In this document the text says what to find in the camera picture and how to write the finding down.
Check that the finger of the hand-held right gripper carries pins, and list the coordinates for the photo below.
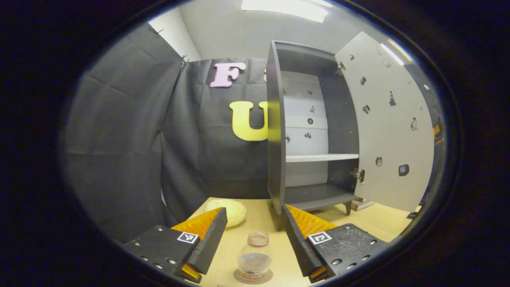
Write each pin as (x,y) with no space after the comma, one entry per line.
(438,133)

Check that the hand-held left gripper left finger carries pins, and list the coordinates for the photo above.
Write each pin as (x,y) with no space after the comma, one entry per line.
(211,243)

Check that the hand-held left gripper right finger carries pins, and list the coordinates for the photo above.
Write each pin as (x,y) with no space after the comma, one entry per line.
(297,243)

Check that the clear plastic bottle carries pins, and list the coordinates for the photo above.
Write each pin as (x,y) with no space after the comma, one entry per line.
(255,259)

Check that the round brown coaster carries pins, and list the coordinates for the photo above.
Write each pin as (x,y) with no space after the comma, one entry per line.
(268,278)

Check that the pale yellow round bun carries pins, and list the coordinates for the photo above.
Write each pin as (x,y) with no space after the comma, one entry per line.
(233,211)

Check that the small ceiling light panel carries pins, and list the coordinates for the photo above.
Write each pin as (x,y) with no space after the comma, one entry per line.
(394,52)

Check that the black backdrop cloth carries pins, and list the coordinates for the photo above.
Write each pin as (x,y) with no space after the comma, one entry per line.
(119,139)

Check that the large ceiling light panel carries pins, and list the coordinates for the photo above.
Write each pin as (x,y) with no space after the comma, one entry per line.
(285,8)

